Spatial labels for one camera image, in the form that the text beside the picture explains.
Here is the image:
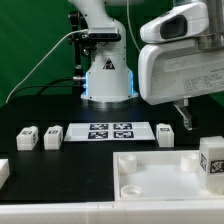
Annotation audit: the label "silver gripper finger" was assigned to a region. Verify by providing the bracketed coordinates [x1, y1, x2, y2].
[174, 99, 193, 131]

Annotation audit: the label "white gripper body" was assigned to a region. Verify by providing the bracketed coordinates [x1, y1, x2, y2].
[138, 39, 224, 105]

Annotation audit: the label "white square tabletop part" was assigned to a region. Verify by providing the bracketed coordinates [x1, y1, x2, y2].
[113, 150, 224, 202]

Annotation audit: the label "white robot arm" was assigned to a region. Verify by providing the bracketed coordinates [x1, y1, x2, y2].
[68, 0, 224, 130]

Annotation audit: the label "white front obstacle bar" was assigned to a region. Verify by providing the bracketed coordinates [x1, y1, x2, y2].
[0, 200, 224, 224]

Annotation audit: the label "white obstacle bar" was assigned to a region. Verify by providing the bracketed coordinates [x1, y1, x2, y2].
[0, 159, 10, 189]
[0, 200, 224, 224]

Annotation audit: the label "white fiducial marker plate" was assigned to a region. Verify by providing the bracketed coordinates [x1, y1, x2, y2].
[64, 122, 155, 142]

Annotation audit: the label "white left obstacle bar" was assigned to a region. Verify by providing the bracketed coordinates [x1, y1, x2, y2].
[0, 159, 10, 189]

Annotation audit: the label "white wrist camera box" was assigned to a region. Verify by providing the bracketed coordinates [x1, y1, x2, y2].
[140, 1, 209, 43]

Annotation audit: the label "white cable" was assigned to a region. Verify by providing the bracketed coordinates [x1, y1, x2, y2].
[5, 29, 90, 104]

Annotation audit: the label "black camera stand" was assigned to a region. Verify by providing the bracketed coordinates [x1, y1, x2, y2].
[68, 11, 96, 90]

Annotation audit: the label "black cables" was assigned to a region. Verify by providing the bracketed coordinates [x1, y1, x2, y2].
[5, 77, 86, 101]

